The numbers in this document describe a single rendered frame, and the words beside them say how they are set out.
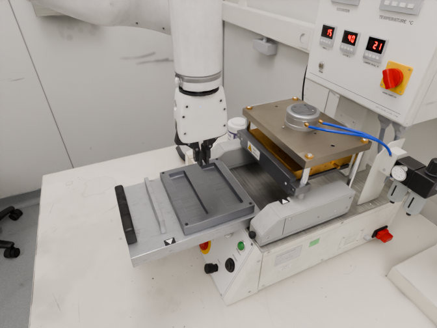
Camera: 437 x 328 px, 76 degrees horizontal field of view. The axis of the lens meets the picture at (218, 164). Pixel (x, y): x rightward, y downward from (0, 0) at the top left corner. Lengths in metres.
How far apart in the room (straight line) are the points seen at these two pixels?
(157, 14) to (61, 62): 1.44
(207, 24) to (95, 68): 1.56
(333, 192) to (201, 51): 0.43
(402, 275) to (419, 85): 0.47
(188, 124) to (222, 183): 0.23
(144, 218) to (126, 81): 1.48
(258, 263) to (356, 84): 0.47
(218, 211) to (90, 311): 0.40
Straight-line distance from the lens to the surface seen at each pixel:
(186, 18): 0.47
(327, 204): 0.67
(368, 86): 0.74
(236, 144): 0.81
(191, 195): 0.67
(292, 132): 0.67
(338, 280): 0.86
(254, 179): 0.80
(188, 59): 0.48
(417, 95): 0.68
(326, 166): 0.69
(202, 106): 0.52
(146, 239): 0.61
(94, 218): 1.01
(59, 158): 2.25
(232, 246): 0.71
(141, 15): 0.57
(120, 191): 0.67
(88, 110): 2.08
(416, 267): 0.92
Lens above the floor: 1.43
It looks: 36 degrees down
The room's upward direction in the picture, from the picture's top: straight up
